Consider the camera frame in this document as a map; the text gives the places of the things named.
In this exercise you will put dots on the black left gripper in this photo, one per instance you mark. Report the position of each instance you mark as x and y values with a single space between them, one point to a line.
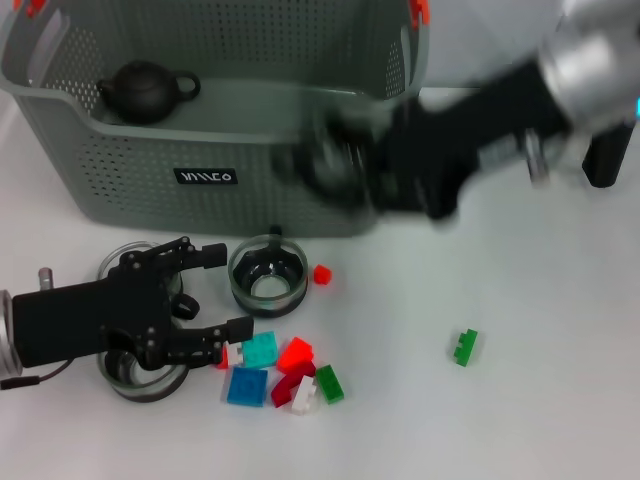
85 320

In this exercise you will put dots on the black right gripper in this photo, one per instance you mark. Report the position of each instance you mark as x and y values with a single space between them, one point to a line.
450 150

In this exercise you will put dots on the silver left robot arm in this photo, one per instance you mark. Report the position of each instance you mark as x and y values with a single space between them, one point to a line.
6 340

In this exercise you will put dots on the grey perforated storage bin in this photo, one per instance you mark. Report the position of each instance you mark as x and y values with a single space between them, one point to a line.
200 200

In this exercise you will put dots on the small red cube block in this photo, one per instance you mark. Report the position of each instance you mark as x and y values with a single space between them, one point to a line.
322 275

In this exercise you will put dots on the tiny red brick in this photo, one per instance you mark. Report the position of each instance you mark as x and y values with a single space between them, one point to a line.
223 359

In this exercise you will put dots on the teal square brick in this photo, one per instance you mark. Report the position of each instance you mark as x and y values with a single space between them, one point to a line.
261 351

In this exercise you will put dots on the blue flat square plate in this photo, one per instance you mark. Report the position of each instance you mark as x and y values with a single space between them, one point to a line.
246 387

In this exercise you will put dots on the orange-red sloped brick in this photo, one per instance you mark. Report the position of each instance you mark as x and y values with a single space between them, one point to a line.
294 354

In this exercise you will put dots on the dark red curved brick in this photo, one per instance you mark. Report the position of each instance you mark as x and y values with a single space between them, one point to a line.
282 391

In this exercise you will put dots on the white stepped brick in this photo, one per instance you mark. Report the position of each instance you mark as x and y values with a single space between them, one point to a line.
304 398

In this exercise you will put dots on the dark green brick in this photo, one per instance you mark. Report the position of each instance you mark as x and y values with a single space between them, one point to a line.
330 385

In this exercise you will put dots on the bright green brick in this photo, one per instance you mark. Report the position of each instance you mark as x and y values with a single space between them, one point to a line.
465 350

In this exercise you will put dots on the black clay teapot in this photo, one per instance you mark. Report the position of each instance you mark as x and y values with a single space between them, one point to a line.
140 92

